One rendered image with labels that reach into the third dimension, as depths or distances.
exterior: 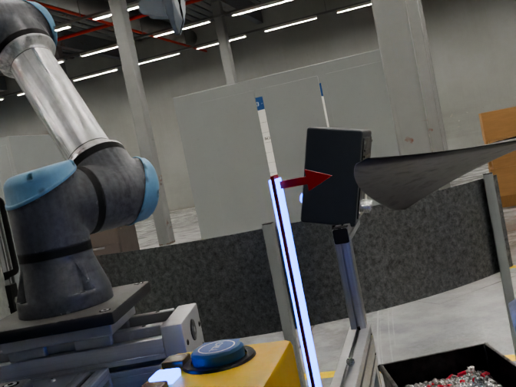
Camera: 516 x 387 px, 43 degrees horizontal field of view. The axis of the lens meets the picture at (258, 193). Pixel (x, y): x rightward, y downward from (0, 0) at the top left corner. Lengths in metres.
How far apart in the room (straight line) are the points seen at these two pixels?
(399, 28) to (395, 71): 0.31
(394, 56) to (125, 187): 4.04
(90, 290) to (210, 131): 6.15
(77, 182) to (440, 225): 1.86
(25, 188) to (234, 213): 6.13
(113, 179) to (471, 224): 1.94
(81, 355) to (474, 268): 2.03
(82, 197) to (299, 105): 5.87
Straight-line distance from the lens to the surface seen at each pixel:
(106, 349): 1.05
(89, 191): 1.09
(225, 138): 7.10
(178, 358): 0.51
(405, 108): 5.00
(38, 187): 1.05
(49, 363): 1.08
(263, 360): 0.48
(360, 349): 1.16
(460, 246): 2.77
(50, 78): 1.28
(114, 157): 1.16
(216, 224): 7.23
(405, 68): 5.01
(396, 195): 0.77
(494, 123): 8.77
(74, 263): 1.06
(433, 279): 2.69
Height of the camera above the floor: 1.21
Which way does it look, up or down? 3 degrees down
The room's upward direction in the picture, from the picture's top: 11 degrees counter-clockwise
